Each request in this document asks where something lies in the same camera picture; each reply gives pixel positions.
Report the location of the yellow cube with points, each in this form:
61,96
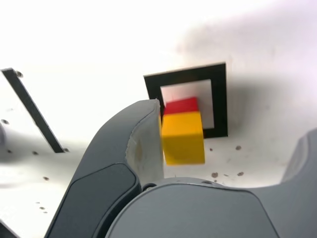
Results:
183,141

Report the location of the black tape square outline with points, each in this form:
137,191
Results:
219,99

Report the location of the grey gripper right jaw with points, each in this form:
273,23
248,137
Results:
198,213

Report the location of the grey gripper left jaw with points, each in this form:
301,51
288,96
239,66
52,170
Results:
99,173

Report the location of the red cube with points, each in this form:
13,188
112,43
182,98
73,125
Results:
182,105

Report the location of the black tape strip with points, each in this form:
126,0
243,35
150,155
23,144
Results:
32,109

